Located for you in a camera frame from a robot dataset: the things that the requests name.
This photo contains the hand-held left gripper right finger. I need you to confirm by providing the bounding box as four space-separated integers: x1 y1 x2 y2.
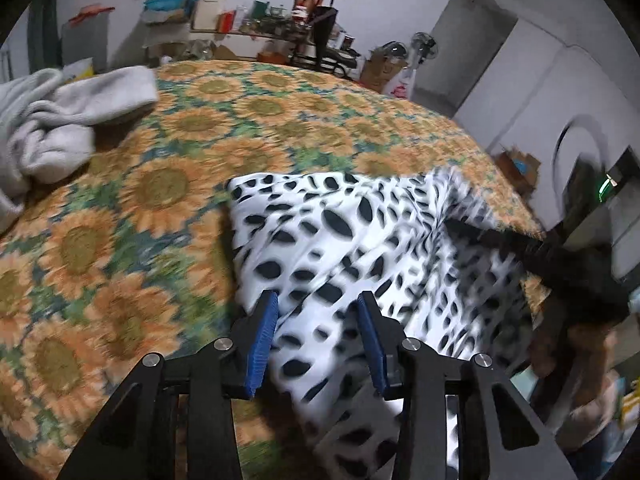
357 290 568 480

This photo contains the cluttered shelf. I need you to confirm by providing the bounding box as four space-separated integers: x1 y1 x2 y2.
142 0 311 63

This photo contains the white black spotted garment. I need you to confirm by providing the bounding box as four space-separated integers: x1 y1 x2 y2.
227 167 546 480

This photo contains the white red bag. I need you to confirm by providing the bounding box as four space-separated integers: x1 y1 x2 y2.
390 67 416 101

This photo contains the brown cardboard box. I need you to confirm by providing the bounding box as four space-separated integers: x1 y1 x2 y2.
360 47 406 93

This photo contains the grey-green curtain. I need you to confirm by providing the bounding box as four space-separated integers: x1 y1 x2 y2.
27 0 63 78

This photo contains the grey knit sweater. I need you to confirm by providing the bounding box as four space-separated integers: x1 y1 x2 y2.
0 65 160 233

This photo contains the yellow box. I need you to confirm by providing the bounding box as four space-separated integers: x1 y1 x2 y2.
62 57 96 83

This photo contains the cardboard box with blue item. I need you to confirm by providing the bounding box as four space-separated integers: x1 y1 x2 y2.
495 147 543 196

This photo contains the person's right hand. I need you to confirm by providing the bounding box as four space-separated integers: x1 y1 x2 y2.
570 321 619 403

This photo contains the dark electric fan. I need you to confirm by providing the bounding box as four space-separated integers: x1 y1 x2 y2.
410 31 440 61

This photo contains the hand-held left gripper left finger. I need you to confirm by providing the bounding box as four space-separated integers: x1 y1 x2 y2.
57 290 280 480

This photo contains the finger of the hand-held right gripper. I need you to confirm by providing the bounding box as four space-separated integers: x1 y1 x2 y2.
445 217 557 282

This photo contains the sunflower print bedspread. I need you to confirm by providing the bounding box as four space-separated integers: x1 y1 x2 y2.
0 57 548 480

